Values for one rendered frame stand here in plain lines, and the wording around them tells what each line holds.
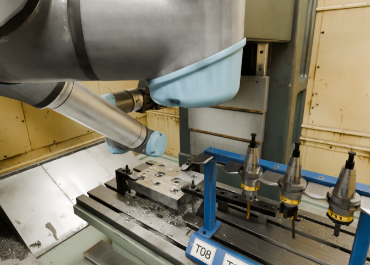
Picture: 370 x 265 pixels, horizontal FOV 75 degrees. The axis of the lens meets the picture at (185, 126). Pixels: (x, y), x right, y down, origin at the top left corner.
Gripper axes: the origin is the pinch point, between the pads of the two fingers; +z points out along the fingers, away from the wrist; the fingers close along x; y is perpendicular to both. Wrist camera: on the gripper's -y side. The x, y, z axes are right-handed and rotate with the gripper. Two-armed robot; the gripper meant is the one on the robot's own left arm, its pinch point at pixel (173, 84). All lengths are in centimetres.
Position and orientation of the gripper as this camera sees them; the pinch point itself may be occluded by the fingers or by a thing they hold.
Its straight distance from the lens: 98.3
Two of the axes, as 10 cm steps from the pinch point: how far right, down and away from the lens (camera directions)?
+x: 8.0, 1.6, -5.7
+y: 0.3, 9.5, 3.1
